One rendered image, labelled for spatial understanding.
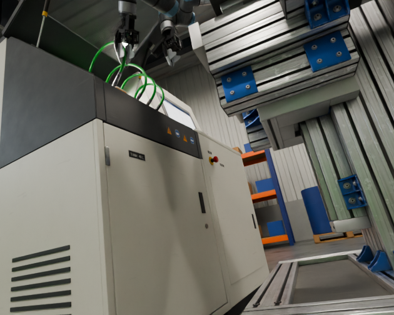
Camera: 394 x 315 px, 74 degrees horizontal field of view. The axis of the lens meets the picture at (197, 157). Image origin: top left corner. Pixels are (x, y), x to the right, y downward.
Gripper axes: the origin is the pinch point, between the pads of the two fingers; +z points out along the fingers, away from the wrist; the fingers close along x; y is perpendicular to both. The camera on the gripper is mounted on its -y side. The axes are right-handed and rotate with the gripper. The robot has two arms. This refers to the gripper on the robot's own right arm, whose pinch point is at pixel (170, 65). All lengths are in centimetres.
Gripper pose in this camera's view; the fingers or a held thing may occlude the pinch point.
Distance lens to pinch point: 142.8
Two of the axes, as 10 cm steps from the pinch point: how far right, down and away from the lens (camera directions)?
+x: 4.9, 1.9, 8.5
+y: 8.5, -3.0, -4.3
